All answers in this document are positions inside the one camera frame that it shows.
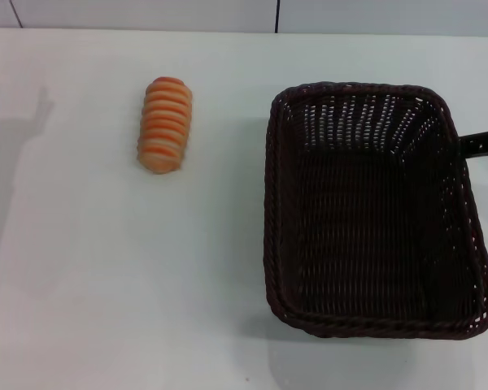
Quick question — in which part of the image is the orange striped bread roll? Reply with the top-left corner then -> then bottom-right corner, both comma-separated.
136,76 -> 194,176

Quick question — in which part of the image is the dark brown woven basket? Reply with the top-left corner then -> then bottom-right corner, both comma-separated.
263,80 -> 488,341

